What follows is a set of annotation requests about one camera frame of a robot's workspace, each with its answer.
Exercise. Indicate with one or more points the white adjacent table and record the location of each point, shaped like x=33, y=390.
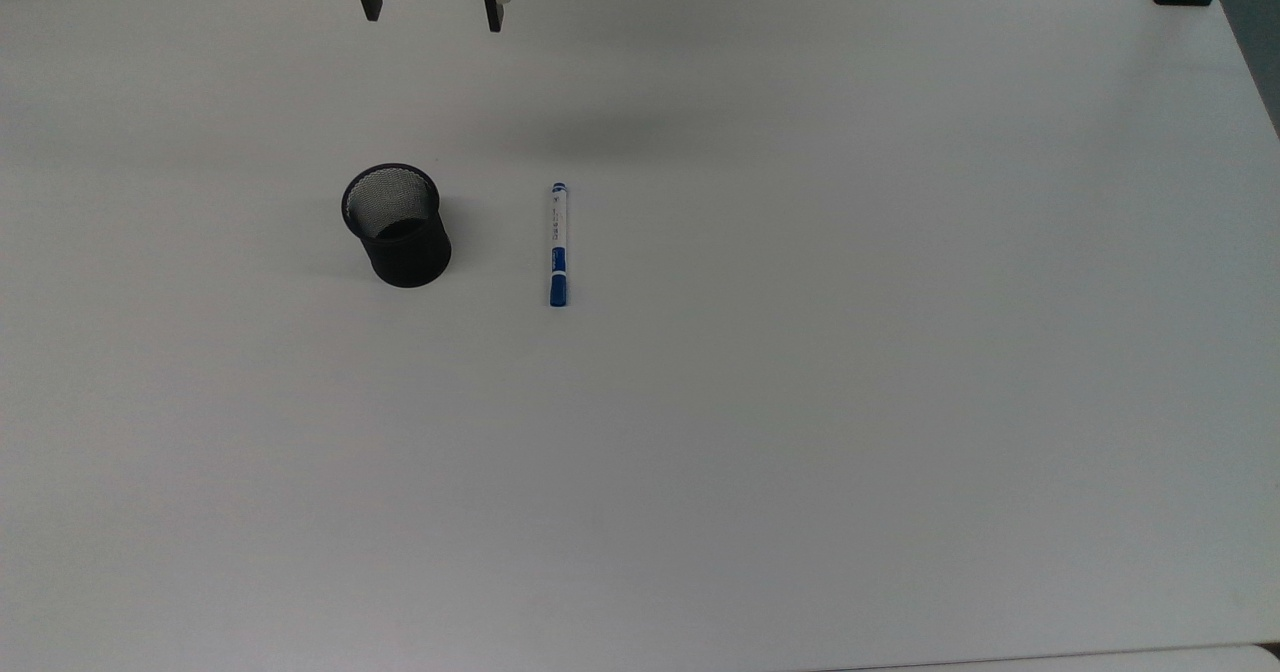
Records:
x=1150, y=660

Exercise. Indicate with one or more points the black mesh pen cup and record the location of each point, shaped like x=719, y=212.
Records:
x=410, y=252

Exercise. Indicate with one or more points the blue and white marker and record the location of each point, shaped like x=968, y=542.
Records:
x=558, y=262

